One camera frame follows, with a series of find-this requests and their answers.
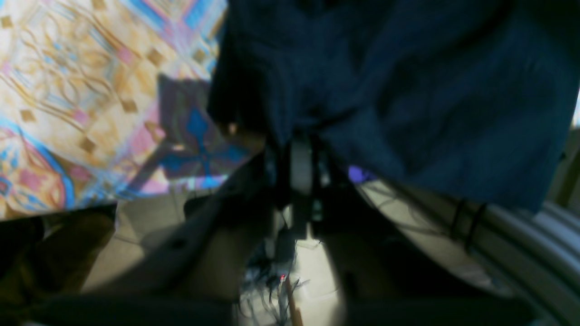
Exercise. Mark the patterned tablecloth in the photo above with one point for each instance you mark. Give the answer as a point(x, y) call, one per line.
point(106, 99)

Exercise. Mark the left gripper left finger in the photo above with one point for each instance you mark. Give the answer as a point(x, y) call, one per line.
point(193, 278)

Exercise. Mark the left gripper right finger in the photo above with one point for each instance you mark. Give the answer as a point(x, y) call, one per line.
point(383, 278)

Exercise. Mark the black T-shirt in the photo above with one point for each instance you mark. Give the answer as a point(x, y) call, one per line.
point(470, 98)

